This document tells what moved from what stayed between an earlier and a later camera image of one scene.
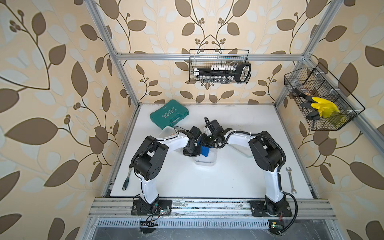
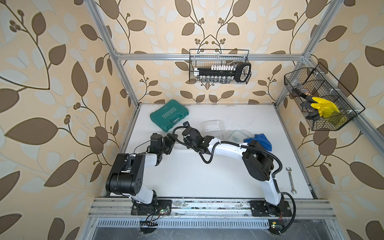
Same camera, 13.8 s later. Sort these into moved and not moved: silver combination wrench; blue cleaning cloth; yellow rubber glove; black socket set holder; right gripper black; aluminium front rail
Moved: blue cleaning cloth; right gripper black
Not moved: silver combination wrench; black socket set holder; yellow rubber glove; aluminium front rail
